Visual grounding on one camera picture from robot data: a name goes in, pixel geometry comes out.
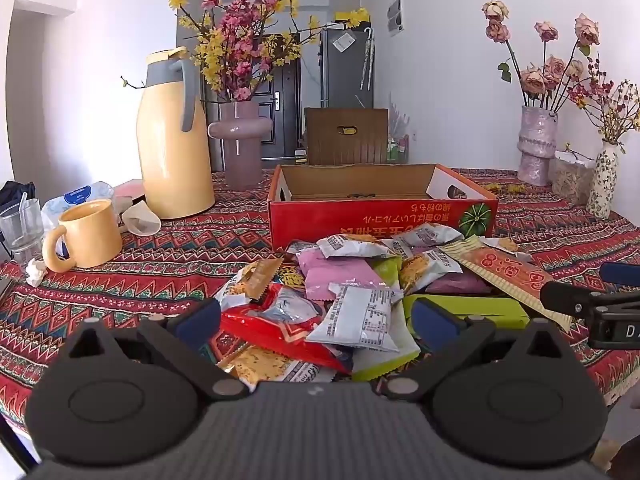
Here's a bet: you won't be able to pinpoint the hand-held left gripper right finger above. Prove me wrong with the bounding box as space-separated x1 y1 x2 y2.
382 297 573 403

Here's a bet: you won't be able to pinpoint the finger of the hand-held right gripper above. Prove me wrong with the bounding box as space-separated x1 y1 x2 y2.
540 281 640 317
599 262 640 287

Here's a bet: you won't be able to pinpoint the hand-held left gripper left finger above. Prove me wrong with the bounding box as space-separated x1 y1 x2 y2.
64 298 251 403

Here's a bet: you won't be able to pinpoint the red snack packet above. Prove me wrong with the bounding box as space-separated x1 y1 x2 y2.
220 284 351 375

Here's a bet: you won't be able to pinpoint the large cracker snack packet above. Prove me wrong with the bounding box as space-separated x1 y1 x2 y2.
220 345 333 393

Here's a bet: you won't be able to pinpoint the white cracker packet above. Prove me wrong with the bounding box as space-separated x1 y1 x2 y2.
317 234 401 260
400 224 463 248
480 236 533 263

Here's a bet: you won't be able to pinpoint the red cardboard box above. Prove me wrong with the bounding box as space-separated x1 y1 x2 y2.
267 162 499 252

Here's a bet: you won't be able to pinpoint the mauve snack packet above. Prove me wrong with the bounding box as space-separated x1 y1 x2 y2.
425 271 493 296

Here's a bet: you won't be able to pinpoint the orange cracker packet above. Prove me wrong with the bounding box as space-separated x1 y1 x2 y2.
400 250 463 293

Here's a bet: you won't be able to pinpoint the light green snack packet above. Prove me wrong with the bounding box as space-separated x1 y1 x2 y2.
372 257 403 291
350 327 422 382

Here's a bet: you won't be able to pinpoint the orange brown snack packet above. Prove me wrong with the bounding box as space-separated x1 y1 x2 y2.
215 259 286 311

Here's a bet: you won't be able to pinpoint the white labelled snack packet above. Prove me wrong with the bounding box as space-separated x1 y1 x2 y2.
306 282 401 353

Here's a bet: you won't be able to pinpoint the slim floral vase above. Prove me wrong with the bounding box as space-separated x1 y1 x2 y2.
585 141 620 220

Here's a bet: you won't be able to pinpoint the blue grey snack packet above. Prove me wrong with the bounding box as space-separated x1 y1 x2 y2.
255 290 321 323

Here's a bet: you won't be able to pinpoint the glass jar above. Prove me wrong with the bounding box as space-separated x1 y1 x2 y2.
551 151 598 206

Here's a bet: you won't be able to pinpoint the crumpled beige paper cup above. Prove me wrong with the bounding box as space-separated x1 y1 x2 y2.
121 201 162 236

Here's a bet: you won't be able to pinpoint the yellow mug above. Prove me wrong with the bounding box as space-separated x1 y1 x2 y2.
41 199 123 274

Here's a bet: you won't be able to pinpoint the pink flat box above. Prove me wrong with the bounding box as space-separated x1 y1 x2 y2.
112 179 146 201

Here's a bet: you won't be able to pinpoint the textured pink vase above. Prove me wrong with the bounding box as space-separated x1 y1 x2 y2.
516 105 558 187

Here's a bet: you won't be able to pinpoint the yellow thermos jug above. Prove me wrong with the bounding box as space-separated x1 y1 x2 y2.
136 46 217 221

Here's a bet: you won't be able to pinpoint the small dried flower sprigs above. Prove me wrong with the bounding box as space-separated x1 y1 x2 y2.
567 55 640 153

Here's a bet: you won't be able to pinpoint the crumpled white tissue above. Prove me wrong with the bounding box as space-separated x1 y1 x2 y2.
25 257 48 288

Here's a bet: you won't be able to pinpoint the small trolley rack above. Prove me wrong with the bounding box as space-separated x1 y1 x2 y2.
387 132 408 163

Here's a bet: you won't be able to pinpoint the plastic wet wipes pack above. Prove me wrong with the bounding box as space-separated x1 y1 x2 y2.
40 181 116 233

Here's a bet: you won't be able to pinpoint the clear drinking glass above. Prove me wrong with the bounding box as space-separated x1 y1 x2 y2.
0 197 46 266

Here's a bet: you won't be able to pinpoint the white dried grass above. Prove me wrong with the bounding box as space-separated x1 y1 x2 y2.
387 92 411 136

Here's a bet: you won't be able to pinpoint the black bag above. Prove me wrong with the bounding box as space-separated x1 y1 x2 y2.
0 180 37 211

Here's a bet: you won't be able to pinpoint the dark brown door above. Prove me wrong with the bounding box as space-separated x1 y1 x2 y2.
260 34 301 158

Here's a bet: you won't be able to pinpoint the dried pink roses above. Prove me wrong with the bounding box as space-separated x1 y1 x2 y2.
481 0 601 111

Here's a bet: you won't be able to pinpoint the grey refrigerator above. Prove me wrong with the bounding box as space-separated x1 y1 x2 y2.
320 27 375 109

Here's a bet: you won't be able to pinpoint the folded white umbrella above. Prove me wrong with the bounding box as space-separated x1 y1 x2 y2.
357 28 375 92

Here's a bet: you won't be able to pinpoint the pink and yellow blossom branches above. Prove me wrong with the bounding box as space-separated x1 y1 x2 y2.
120 0 371 106

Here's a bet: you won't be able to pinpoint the yellow box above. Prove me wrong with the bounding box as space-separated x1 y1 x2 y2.
334 10 371 28

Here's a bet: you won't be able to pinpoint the pink ring-shaped vase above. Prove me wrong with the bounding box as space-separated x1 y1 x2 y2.
207 101 274 192

